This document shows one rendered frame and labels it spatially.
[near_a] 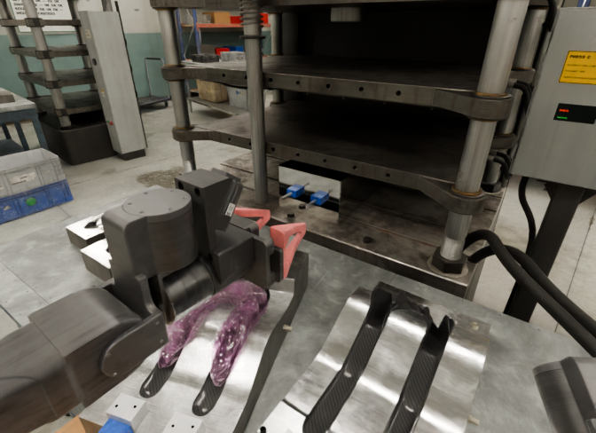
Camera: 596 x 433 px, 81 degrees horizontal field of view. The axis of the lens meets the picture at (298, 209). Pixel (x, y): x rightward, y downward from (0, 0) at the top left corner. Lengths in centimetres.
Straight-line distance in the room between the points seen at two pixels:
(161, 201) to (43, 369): 15
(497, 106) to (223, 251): 74
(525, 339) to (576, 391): 59
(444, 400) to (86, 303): 55
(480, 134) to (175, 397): 87
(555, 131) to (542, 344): 51
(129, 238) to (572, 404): 40
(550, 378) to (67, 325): 42
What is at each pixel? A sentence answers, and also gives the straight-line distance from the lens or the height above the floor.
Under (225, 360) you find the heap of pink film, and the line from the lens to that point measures 72.
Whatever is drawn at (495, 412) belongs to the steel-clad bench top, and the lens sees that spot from 84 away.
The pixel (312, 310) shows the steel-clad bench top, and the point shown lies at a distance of 92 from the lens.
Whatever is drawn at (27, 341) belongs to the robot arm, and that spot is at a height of 123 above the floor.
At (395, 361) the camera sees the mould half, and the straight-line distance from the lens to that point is 70.
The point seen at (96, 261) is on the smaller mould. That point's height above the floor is 87.
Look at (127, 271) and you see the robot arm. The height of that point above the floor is 125.
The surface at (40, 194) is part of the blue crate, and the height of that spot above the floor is 15.
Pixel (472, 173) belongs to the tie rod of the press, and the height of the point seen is 110.
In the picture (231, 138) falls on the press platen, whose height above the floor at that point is 102.
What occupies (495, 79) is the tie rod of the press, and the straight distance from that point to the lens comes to 95.
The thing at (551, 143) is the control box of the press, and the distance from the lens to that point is 110.
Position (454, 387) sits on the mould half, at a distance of 70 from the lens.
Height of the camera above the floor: 144
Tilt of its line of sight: 28 degrees down
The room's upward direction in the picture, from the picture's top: straight up
